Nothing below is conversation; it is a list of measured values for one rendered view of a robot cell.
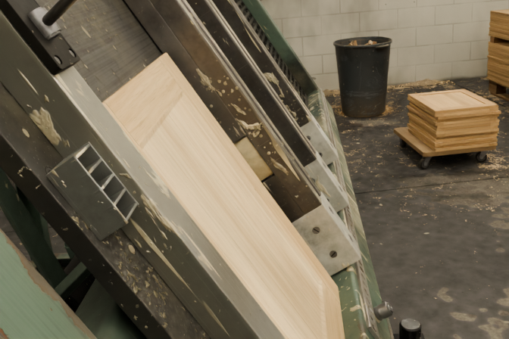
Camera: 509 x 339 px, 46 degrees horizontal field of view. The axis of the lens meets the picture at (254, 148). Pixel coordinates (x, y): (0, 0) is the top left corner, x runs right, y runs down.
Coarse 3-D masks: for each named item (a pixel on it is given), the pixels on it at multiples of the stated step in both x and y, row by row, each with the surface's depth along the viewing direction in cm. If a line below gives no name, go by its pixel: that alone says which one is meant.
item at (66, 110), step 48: (0, 48) 49; (48, 96) 50; (96, 96) 54; (96, 144) 51; (144, 192) 52; (144, 240) 53; (192, 240) 55; (192, 288) 55; (240, 288) 59; (240, 336) 56
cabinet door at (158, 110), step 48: (144, 96) 72; (192, 96) 90; (144, 144) 64; (192, 144) 78; (192, 192) 69; (240, 192) 84; (240, 240) 74; (288, 240) 92; (288, 288) 79; (336, 288) 100; (288, 336) 69; (336, 336) 85
